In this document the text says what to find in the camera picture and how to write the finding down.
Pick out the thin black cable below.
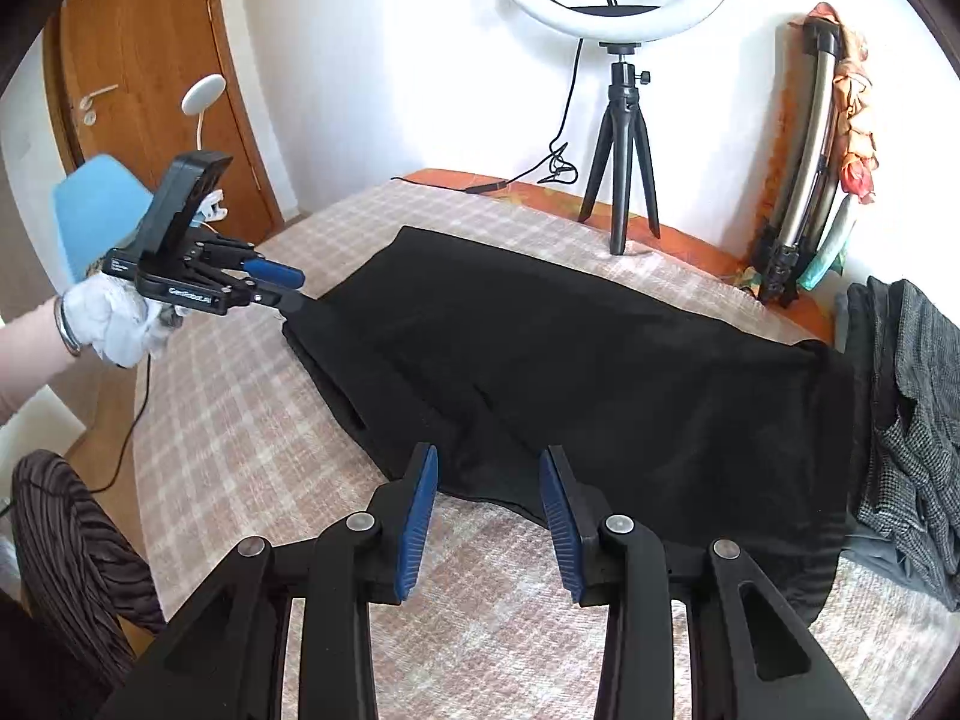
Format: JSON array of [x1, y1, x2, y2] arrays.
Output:
[[0, 351, 152, 520]]

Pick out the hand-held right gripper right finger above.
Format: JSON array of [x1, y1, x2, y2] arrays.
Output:
[[538, 444, 863, 720]]

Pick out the white round lamp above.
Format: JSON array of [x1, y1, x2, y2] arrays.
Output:
[[181, 74, 227, 152]]

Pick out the blue chair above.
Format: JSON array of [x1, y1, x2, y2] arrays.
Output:
[[51, 154, 156, 283]]

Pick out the folded metal stand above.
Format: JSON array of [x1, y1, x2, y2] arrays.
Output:
[[756, 18, 847, 308]]

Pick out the person's left forearm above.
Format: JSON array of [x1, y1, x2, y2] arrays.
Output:
[[0, 298, 76, 430]]

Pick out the black pants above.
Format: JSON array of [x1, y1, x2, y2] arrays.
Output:
[[281, 225, 857, 625]]

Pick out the silver door handle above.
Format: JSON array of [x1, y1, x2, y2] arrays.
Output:
[[73, 83, 122, 126]]

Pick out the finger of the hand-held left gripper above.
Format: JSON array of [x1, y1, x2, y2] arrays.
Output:
[[240, 258, 305, 292], [243, 284, 305, 313]]

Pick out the wooden door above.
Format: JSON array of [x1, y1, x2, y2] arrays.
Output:
[[43, 0, 286, 242]]

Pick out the black tabletop tripod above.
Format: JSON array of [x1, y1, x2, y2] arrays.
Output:
[[577, 41, 662, 257]]

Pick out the orange floral cloth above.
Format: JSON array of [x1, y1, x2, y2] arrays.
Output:
[[804, 3, 880, 205]]

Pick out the person's left hand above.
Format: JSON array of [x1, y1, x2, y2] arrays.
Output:
[[64, 273, 182, 369]]

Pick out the person's dark clothing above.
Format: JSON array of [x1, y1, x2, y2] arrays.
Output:
[[0, 583, 140, 720]]

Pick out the metal bracelet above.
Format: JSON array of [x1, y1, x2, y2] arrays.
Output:
[[54, 295, 82, 358]]

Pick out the stack of grey clothes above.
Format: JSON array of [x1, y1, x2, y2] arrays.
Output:
[[834, 276, 960, 602]]

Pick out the black ring light cable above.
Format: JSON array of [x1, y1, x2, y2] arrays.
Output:
[[390, 37, 587, 196]]

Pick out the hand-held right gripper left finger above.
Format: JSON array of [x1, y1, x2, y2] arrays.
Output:
[[101, 442, 440, 720]]

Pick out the checkered beige tablecloth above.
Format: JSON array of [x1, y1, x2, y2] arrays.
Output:
[[131, 176, 960, 720]]

